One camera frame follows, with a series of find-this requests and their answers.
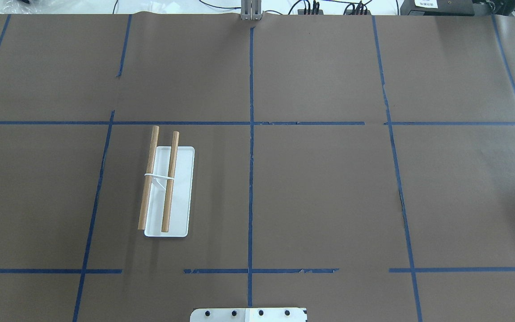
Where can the black box device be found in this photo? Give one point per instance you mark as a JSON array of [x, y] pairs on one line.
[[437, 8]]

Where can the taller wooden rack rod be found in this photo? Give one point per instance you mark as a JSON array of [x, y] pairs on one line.
[[148, 178]]

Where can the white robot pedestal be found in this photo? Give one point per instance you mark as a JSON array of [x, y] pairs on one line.
[[273, 314]]

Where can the aluminium frame post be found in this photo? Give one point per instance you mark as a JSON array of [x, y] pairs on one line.
[[251, 10]]

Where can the shorter wooden rack rod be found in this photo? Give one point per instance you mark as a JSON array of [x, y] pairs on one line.
[[170, 182]]

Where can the white towel rack base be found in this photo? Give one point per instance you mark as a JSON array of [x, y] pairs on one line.
[[182, 193]]

